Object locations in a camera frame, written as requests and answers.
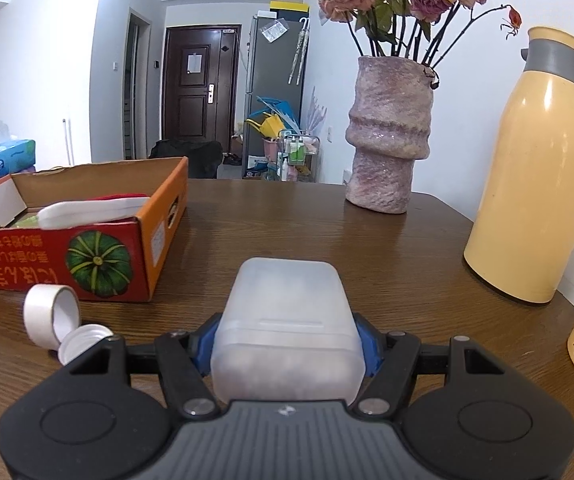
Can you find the folded clear umbrella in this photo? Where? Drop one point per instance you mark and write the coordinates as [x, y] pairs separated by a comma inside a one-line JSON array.
[[299, 50]]

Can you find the white bottle cap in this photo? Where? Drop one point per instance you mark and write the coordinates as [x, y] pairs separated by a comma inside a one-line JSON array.
[[79, 342]]

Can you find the paper sheet in plastic bag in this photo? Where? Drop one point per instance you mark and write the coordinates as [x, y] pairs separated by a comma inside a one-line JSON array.
[[274, 31]]

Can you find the yellow thermos jug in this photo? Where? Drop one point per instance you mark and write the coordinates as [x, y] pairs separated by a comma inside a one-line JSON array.
[[527, 185]]

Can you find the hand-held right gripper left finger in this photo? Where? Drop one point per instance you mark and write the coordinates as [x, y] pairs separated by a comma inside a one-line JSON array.
[[202, 352]]

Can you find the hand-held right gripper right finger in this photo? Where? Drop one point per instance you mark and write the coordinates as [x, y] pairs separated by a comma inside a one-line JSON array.
[[369, 347]]

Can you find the black chair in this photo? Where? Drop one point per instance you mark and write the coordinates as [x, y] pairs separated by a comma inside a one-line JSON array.
[[187, 157]]

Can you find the blue tissue pack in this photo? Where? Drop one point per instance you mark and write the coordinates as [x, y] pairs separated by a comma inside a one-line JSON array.
[[7, 160]]

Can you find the blue folded item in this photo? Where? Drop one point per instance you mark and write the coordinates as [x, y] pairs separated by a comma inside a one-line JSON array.
[[279, 107]]

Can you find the orange printed cardboard box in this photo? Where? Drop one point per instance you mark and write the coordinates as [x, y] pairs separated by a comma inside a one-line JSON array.
[[42, 255]]

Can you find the pink bucket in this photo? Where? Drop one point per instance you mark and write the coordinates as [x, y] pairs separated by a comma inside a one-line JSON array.
[[270, 149]]

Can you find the yellow and black box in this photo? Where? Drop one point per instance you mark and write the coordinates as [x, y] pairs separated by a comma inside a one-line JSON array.
[[289, 10]]

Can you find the pink textured vase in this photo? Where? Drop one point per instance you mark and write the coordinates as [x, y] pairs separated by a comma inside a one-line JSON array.
[[387, 135]]

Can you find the dark brown door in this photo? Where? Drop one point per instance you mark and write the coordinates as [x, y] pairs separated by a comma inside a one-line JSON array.
[[199, 90]]

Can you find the yellow watering can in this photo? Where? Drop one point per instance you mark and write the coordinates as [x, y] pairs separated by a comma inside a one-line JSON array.
[[269, 127]]

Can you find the purple feather decoration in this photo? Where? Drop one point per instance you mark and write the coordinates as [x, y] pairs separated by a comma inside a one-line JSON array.
[[314, 110]]

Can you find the translucent white plastic case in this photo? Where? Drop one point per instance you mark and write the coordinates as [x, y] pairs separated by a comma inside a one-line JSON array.
[[287, 325]]

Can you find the grey refrigerator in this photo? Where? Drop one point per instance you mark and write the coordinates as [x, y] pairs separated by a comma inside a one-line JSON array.
[[272, 70]]

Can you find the white tape roll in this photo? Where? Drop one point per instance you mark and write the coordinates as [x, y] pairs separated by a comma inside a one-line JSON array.
[[37, 310]]

